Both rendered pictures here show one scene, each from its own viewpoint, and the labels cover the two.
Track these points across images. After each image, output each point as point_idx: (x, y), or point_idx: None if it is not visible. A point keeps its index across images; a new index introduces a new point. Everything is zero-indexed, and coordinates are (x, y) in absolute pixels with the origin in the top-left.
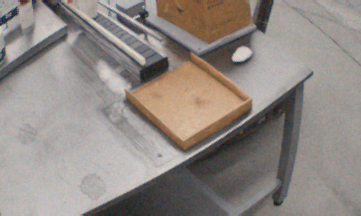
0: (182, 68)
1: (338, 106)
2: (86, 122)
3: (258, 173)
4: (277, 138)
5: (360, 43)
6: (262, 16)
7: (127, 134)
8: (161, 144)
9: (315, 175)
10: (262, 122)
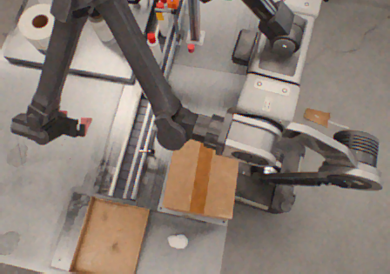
0: (138, 210)
1: (331, 260)
2: (57, 191)
3: None
4: (254, 220)
5: None
6: (298, 181)
7: (64, 226)
8: (69, 253)
9: None
10: (249, 206)
